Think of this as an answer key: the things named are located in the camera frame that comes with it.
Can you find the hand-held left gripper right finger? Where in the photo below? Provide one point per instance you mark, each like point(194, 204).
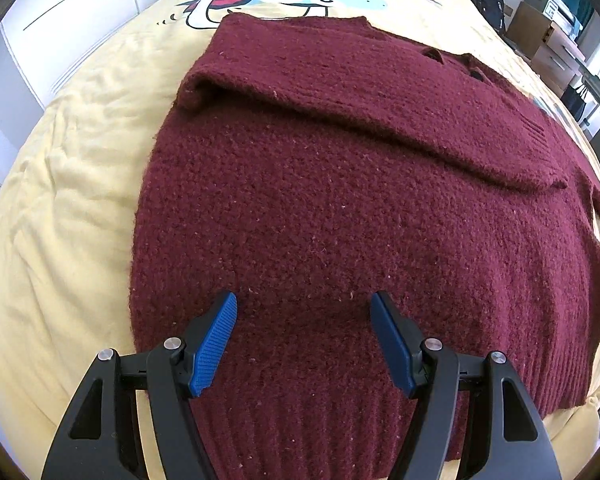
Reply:
point(392, 345)

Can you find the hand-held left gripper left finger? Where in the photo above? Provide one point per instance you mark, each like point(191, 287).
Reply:
point(215, 340)

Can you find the maroon knit sweater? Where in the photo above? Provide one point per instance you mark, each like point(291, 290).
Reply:
point(330, 185)

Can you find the yellow printed bedspread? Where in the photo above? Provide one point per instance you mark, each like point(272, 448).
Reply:
point(70, 210)

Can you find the black shopping bag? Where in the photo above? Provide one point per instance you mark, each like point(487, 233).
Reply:
point(577, 102)

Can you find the wooden drawer cabinet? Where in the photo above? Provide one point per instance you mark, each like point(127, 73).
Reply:
point(550, 55)

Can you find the white wardrobe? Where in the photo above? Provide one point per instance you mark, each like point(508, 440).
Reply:
point(80, 10)

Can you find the black backpack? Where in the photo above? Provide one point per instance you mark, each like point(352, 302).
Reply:
point(485, 0)

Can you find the white printer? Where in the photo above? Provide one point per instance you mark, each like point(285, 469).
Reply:
point(555, 12)

